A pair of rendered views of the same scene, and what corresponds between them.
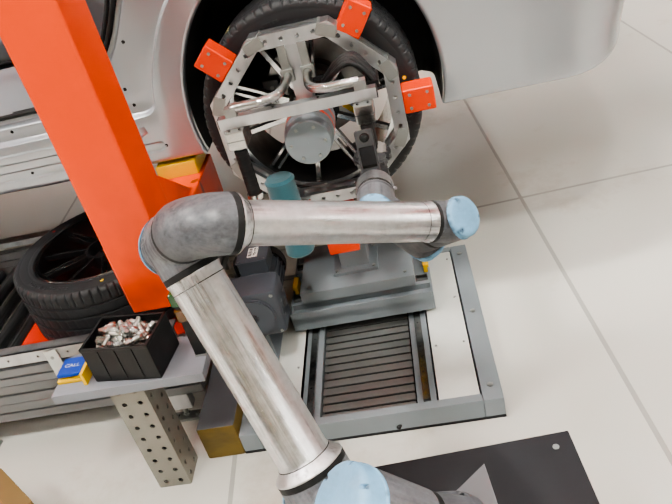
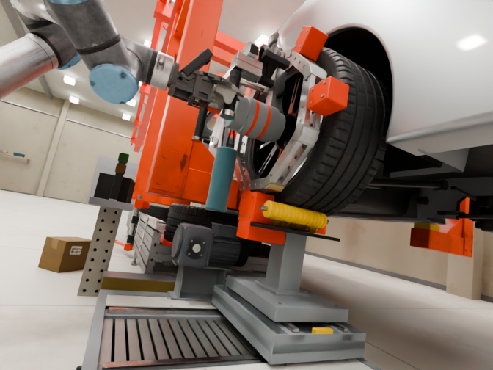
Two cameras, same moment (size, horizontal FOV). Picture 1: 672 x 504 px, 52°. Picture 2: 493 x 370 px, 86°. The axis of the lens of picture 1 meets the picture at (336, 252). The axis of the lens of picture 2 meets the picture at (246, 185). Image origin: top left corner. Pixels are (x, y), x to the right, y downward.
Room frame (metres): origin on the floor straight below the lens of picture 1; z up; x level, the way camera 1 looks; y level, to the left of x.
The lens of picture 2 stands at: (1.33, -0.83, 0.44)
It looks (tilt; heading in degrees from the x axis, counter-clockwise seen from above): 9 degrees up; 56
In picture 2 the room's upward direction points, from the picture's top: 10 degrees clockwise
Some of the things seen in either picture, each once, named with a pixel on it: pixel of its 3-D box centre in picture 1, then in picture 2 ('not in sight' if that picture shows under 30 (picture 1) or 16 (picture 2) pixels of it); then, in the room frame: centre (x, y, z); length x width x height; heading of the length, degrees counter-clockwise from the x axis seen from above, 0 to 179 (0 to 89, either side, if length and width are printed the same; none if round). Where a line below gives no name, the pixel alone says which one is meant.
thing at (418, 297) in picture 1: (362, 281); (277, 315); (2.10, -0.06, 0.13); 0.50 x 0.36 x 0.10; 81
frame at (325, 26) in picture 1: (311, 118); (269, 125); (1.93, -0.03, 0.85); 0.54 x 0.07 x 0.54; 81
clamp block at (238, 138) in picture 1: (238, 134); (211, 103); (1.75, 0.17, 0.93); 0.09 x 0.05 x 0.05; 171
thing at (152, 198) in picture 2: not in sight; (169, 191); (2.39, 2.36, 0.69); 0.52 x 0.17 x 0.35; 171
